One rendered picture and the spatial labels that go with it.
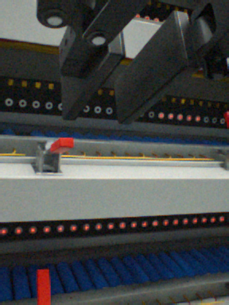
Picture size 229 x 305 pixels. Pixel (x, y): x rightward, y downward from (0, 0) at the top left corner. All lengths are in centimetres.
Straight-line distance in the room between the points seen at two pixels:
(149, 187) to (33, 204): 13
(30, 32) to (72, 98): 20
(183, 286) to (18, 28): 38
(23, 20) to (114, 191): 21
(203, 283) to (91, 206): 22
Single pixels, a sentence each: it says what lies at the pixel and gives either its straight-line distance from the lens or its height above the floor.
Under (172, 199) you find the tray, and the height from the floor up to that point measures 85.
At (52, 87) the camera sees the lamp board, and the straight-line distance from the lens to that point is 49.
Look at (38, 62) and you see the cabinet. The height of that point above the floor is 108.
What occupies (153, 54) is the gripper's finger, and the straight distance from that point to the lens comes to 16.
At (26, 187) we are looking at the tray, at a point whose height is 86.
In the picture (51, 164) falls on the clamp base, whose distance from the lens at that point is 34.
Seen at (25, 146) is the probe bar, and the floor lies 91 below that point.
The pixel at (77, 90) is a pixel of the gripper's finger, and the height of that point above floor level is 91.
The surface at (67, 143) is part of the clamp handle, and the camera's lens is 25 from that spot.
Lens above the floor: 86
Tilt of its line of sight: 10 degrees up
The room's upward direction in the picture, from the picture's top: straight up
